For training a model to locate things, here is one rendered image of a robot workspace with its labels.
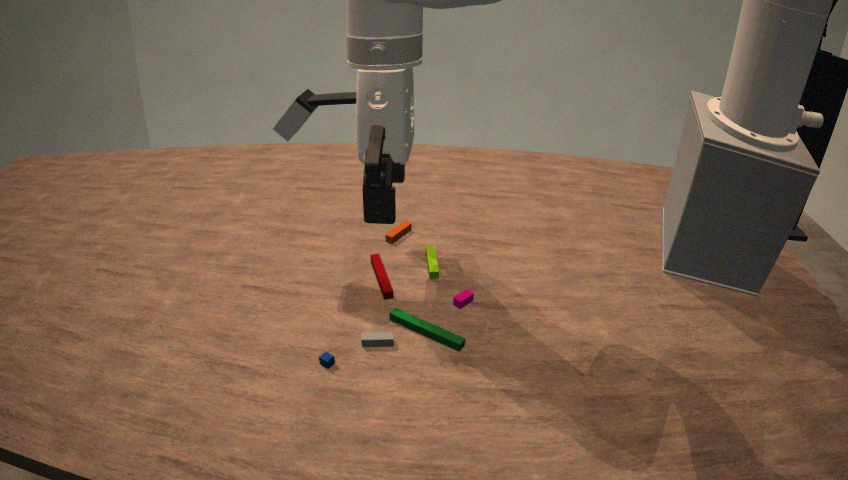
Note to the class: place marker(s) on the red rod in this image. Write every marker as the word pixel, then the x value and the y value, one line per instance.
pixel 381 276

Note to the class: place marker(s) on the small magenta block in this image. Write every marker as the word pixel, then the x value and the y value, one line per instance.
pixel 463 299

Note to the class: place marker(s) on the small blue cube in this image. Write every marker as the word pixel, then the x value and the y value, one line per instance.
pixel 327 360

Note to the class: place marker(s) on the orange rod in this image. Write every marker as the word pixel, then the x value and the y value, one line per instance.
pixel 398 232

